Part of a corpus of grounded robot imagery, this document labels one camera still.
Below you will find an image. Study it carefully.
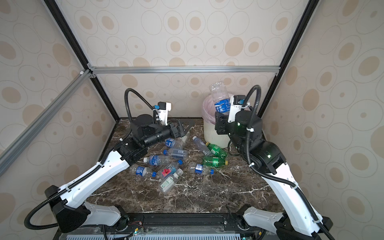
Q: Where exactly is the green bottle yellow cap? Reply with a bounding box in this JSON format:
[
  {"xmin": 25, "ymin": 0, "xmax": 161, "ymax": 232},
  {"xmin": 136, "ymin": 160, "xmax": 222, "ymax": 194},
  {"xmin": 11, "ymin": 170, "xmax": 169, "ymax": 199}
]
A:
[{"xmin": 203, "ymin": 156, "xmax": 229, "ymax": 168}]

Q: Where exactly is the white waste bin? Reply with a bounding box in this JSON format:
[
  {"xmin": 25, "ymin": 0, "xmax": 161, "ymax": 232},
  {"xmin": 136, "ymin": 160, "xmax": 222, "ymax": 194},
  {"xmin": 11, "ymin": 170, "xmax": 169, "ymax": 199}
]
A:
[{"xmin": 203, "ymin": 120, "xmax": 230, "ymax": 149}]

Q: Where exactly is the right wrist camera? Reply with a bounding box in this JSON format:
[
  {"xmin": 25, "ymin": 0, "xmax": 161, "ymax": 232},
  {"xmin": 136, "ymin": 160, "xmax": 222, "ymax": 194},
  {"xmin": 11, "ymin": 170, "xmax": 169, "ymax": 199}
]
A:
[{"xmin": 228, "ymin": 95, "xmax": 246, "ymax": 123}]

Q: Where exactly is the crushed bottle blue label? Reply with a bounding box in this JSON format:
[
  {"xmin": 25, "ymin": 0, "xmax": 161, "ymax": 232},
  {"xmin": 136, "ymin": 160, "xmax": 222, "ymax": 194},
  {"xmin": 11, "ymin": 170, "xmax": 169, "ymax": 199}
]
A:
[{"xmin": 129, "ymin": 164, "xmax": 157, "ymax": 178}]

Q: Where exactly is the aluminium rail left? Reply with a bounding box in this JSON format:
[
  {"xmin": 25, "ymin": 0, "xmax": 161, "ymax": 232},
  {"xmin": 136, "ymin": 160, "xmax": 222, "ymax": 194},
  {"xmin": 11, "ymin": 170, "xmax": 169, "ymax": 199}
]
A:
[{"xmin": 1, "ymin": 70, "xmax": 91, "ymax": 175}]

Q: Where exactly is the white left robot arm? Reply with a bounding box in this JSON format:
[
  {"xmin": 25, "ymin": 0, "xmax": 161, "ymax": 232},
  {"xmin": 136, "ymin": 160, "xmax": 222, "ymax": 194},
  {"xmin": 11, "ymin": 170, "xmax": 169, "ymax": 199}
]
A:
[{"xmin": 46, "ymin": 115, "xmax": 194, "ymax": 233}]

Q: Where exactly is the horizontal aluminium rail back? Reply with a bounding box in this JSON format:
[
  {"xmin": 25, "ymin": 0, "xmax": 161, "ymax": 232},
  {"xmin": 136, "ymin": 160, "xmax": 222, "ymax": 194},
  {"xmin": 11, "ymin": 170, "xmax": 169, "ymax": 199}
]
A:
[{"xmin": 91, "ymin": 66, "xmax": 280, "ymax": 74}]

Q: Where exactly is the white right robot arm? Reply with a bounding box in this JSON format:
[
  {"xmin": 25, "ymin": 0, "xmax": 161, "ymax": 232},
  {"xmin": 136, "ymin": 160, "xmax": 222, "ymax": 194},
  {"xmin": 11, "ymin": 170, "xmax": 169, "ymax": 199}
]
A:
[{"xmin": 215, "ymin": 111, "xmax": 334, "ymax": 240}]

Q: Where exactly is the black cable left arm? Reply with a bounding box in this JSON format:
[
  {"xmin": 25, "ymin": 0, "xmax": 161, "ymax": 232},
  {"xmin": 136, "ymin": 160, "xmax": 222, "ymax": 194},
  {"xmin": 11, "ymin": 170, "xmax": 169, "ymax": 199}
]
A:
[{"xmin": 23, "ymin": 87, "xmax": 155, "ymax": 231}]

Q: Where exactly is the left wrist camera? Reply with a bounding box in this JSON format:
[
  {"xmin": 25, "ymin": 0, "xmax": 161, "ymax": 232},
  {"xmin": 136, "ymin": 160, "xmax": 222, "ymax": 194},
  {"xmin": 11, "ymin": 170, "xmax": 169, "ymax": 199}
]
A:
[{"xmin": 153, "ymin": 102, "xmax": 172, "ymax": 126}]

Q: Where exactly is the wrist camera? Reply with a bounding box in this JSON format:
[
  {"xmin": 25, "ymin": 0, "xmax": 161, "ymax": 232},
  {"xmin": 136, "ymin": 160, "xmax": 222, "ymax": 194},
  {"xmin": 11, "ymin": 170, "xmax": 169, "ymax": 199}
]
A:
[
  {"xmin": 228, "ymin": 95, "xmax": 246, "ymax": 123},
  {"xmin": 153, "ymin": 102, "xmax": 172, "ymax": 126}
]

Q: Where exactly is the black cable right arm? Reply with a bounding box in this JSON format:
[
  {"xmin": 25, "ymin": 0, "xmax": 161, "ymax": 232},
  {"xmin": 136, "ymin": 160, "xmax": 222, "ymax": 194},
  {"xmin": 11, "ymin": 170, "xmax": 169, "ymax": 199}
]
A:
[{"xmin": 239, "ymin": 84, "xmax": 335, "ymax": 240}]

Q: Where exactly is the clear bottle pale blue label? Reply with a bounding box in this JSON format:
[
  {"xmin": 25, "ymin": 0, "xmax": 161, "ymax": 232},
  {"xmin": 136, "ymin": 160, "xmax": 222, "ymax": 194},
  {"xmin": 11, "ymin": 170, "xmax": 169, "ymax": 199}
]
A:
[{"xmin": 163, "ymin": 148, "xmax": 188, "ymax": 160}]

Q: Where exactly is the pink bin liner bag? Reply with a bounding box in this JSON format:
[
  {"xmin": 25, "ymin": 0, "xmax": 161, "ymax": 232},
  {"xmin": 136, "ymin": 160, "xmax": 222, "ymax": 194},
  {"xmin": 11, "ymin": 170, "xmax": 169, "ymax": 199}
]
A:
[{"xmin": 202, "ymin": 95, "xmax": 216, "ymax": 125}]

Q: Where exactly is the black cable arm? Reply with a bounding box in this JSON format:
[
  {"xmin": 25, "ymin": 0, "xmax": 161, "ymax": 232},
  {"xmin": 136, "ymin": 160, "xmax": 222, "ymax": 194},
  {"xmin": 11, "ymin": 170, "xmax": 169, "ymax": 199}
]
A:
[
  {"xmin": 239, "ymin": 84, "xmax": 335, "ymax": 240},
  {"xmin": 23, "ymin": 87, "xmax": 155, "ymax": 231}
]

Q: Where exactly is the square clear bottle white cap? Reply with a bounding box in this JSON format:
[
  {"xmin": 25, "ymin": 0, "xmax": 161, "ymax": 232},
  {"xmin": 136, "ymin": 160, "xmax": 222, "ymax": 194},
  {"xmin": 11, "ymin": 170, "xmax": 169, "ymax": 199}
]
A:
[{"xmin": 159, "ymin": 169, "xmax": 184, "ymax": 194}]

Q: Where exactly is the clear bottle blue label front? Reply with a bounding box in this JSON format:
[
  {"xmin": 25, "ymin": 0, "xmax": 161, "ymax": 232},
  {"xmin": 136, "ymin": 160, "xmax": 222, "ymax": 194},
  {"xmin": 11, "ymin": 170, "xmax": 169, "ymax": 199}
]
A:
[{"xmin": 209, "ymin": 81, "xmax": 231, "ymax": 115}]

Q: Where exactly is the green bottle upper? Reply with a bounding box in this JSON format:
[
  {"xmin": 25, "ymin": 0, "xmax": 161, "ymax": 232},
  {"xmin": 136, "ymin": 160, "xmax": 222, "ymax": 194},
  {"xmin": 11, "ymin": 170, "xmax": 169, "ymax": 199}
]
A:
[{"xmin": 206, "ymin": 142, "xmax": 228, "ymax": 159}]

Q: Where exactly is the small crushed bottle blue cap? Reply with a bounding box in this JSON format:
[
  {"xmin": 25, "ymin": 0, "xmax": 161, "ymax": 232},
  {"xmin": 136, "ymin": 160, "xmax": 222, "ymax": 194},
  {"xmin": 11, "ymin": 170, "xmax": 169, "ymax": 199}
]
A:
[{"xmin": 187, "ymin": 162, "xmax": 215, "ymax": 176}]

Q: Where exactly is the clear bottle purple tint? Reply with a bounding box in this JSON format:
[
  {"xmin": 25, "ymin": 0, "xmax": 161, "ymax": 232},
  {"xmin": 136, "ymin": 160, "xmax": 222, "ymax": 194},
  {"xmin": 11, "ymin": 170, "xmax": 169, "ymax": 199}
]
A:
[{"xmin": 193, "ymin": 136, "xmax": 213, "ymax": 157}]

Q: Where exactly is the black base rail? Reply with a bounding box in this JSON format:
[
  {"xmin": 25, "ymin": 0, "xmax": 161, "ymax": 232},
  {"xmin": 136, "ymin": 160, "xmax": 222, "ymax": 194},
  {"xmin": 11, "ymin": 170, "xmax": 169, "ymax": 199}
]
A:
[{"xmin": 53, "ymin": 212, "xmax": 304, "ymax": 240}]

